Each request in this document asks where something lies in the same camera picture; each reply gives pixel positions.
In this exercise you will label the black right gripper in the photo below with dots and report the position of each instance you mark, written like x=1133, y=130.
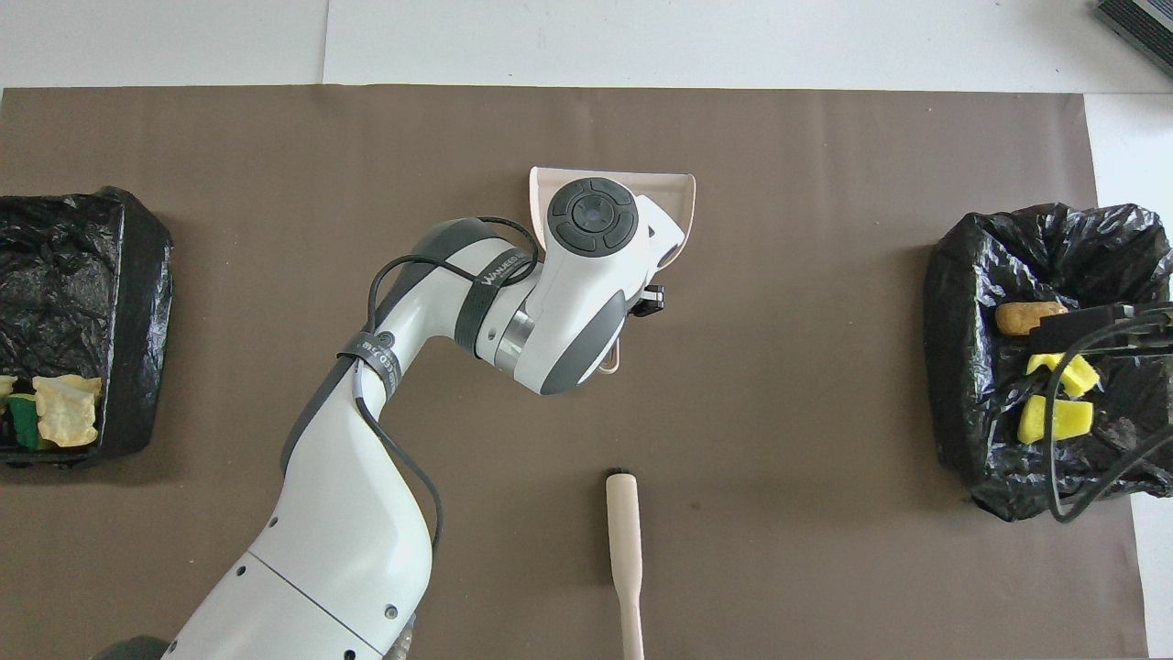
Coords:
x=1153, y=328

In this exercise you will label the brown potato-shaped sponge piece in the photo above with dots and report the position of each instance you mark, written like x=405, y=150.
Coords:
x=1013, y=318

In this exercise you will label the pale pink plastic dustpan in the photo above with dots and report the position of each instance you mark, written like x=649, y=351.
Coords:
x=674, y=202

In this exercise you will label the beige hand brush black bristles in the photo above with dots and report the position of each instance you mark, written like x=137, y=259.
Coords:
x=625, y=532

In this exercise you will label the green and yellow sponge piece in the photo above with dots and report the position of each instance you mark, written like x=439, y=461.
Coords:
x=23, y=422

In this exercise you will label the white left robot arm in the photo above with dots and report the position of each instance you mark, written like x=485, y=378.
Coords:
x=550, y=302

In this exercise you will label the bin with crumpled black bag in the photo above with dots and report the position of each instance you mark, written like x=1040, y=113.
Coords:
x=1100, y=257

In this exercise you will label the bin with taut black bag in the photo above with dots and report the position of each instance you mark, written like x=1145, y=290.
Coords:
x=64, y=275

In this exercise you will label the brown paper table mat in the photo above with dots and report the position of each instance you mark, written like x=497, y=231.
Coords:
x=825, y=183

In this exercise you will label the dark ridged device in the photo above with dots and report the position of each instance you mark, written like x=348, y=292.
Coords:
x=1141, y=27

